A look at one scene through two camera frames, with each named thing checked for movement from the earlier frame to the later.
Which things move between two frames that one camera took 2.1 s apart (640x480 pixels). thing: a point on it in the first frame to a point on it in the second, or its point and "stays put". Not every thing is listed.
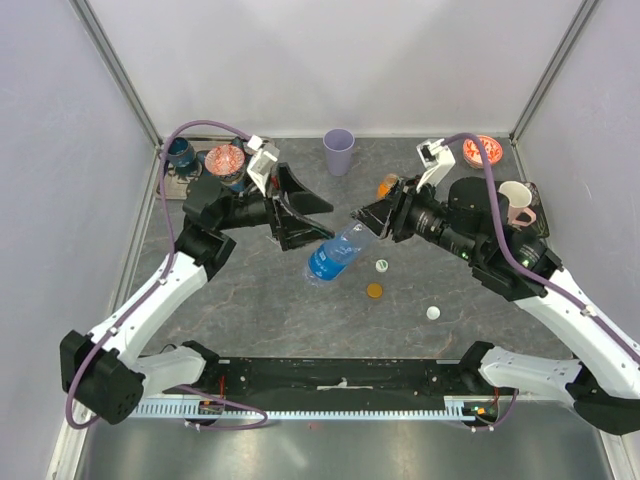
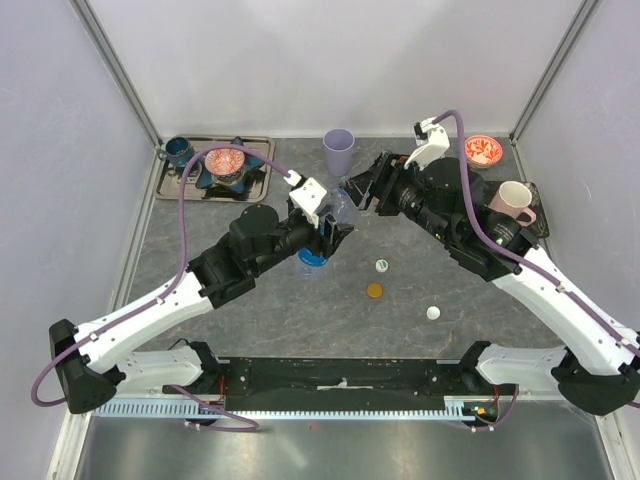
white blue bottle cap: x=433 y=312 stays put
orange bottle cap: x=374 y=290 stays put
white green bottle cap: x=381 y=265 stays put
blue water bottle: x=329 y=260 to x=341 y=204
